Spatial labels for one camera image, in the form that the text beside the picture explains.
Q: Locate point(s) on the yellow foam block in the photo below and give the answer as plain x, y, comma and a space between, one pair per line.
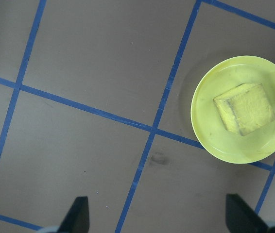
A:
246, 109

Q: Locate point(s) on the yellow plate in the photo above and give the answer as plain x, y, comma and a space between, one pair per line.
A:
205, 136

